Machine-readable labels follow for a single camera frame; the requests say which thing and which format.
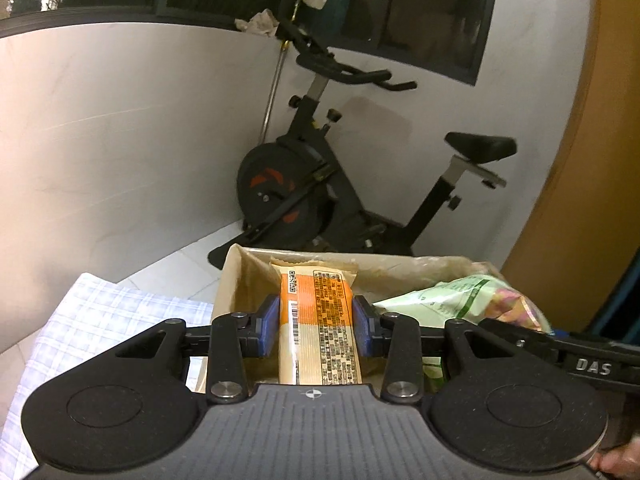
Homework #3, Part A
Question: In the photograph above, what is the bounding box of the metal pole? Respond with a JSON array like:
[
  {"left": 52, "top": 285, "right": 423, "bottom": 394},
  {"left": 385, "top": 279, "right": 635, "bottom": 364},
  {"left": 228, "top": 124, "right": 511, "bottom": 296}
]
[{"left": 260, "top": 0, "right": 303, "bottom": 147}]

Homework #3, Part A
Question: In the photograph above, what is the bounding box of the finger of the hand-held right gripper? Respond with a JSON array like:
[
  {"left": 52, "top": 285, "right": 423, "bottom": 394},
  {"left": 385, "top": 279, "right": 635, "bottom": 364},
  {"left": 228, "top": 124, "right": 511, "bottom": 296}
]
[{"left": 477, "top": 317, "right": 567, "bottom": 366}]

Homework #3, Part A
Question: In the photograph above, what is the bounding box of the dark window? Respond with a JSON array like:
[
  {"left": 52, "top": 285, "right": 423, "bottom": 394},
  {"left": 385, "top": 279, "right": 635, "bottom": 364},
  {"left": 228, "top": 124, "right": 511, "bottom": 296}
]
[{"left": 0, "top": 0, "right": 502, "bottom": 87}]

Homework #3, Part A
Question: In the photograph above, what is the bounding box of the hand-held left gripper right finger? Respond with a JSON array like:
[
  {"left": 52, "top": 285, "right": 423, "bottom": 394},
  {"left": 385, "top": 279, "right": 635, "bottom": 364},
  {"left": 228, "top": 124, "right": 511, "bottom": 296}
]
[{"left": 352, "top": 296, "right": 523, "bottom": 405}]

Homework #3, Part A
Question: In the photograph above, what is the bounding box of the orange snack packet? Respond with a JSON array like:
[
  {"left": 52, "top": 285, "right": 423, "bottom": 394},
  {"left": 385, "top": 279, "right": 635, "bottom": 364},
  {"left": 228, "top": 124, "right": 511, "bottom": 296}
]
[{"left": 270, "top": 255, "right": 365, "bottom": 387}]

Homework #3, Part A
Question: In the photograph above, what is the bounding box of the black exercise bike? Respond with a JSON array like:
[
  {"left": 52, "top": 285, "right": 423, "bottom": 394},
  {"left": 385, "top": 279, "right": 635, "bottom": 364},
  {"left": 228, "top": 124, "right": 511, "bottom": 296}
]
[{"left": 207, "top": 20, "right": 518, "bottom": 271}]

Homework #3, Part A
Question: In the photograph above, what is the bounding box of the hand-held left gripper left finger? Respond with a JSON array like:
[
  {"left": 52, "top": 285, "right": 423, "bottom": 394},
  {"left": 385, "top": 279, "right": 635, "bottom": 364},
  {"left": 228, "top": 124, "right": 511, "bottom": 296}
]
[{"left": 107, "top": 296, "right": 281, "bottom": 406}]

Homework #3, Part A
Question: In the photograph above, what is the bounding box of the light green snack packet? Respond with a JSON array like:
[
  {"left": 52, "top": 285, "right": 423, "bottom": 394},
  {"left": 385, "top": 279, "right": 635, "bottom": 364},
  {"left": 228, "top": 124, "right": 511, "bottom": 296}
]
[{"left": 372, "top": 275, "right": 553, "bottom": 393}]

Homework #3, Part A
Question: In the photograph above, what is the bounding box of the checked white blanket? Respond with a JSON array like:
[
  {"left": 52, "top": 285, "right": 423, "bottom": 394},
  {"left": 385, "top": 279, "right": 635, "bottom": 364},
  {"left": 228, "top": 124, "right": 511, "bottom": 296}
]
[{"left": 0, "top": 272, "right": 216, "bottom": 480}]

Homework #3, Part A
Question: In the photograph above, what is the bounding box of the crumpled white rag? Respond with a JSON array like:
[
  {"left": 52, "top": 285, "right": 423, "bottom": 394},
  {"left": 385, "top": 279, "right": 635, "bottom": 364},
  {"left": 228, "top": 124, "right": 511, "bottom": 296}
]
[{"left": 235, "top": 9, "right": 280, "bottom": 39}]

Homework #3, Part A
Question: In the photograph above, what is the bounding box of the cardboard box with plastic liner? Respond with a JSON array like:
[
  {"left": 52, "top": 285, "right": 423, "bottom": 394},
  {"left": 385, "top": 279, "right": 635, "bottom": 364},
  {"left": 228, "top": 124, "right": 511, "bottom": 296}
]
[{"left": 205, "top": 244, "right": 506, "bottom": 396}]

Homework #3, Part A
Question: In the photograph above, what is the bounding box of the person's right hand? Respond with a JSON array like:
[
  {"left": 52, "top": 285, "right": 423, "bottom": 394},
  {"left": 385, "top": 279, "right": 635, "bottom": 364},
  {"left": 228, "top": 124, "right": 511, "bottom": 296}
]
[{"left": 592, "top": 446, "right": 640, "bottom": 478}]

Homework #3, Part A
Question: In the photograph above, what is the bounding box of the wooden panel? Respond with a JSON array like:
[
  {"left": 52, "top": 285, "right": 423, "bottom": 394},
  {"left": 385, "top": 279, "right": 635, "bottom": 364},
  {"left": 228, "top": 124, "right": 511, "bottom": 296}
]
[{"left": 500, "top": 0, "right": 640, "bottom": 333}]

